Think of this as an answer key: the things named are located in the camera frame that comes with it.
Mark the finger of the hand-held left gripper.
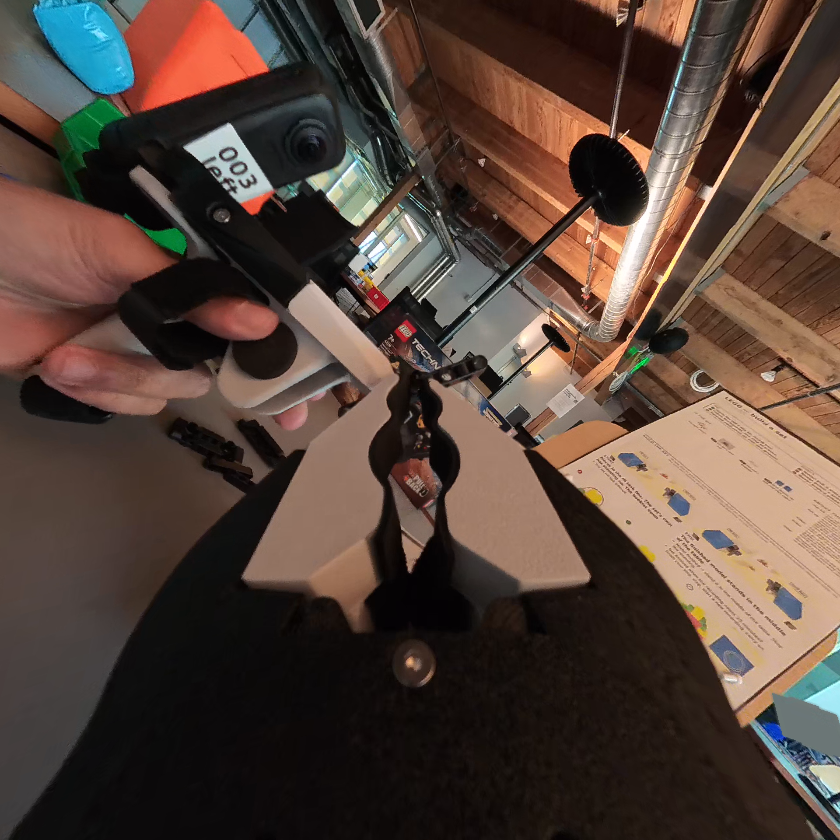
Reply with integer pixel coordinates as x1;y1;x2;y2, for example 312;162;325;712
287;282;399;391

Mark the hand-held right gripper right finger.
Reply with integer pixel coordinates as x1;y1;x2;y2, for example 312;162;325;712
423;377;592;621

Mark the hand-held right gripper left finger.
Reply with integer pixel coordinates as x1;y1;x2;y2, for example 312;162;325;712
241;374;413;632

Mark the long black lego beam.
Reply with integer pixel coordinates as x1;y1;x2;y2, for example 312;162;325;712
400;353;488;395

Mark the lego set box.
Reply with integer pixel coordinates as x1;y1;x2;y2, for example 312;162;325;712
362;287;526;513

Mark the black short lego beam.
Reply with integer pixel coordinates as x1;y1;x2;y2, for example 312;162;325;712
203;456;257;493
167;416;245;460

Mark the person's left hand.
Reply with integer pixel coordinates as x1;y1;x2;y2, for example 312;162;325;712
0;177;311;432

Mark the orange storage box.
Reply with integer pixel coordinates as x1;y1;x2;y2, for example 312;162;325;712
121;0;277;214

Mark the wooden document stand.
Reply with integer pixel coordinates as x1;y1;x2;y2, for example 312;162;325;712
535;377;840;728

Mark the blue plastic bag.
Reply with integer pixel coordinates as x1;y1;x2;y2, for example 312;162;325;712
33;0;135;96

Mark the green plastic bin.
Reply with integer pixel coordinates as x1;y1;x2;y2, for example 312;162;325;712
52;98;188;257

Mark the printed instruction sheet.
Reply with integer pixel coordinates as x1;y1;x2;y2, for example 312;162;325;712
561;392;840;713

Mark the black disc on pole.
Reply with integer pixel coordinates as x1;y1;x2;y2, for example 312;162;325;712
436;133;651;349

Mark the silver ventilation duct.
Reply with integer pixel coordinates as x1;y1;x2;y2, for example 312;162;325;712
594;0;769;342

